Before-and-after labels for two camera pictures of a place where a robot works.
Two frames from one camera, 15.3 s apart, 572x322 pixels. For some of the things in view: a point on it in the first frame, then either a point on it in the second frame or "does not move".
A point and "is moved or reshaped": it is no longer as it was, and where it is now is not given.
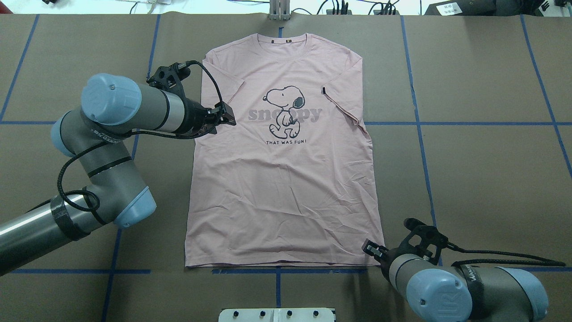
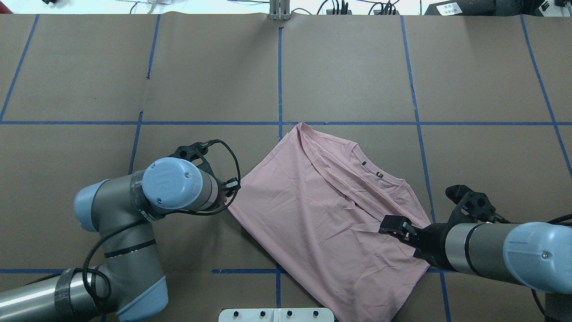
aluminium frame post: x=279 y=10 does not move
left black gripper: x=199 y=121 → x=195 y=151
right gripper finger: x=374 y=249 → x=400 y=226
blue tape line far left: x=24 y=50 does not move
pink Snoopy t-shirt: x=292 y=183 is moved or reshaped
